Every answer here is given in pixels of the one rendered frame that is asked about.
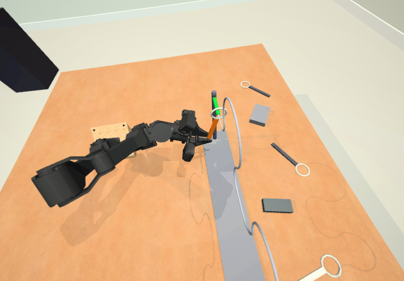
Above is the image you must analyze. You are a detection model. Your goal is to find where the white loop with flat bar handle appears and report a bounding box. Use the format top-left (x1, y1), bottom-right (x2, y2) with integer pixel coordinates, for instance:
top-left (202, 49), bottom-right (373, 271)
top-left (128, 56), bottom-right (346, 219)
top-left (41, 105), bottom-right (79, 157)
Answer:
top-left (298, 254), bottom-right (342, 281)

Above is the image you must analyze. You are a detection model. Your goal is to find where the orange handle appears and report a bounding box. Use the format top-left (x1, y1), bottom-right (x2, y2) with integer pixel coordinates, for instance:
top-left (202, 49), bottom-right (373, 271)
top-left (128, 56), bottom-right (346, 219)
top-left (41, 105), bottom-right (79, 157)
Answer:
top-left (207, 107), bottom-right (227, 139)

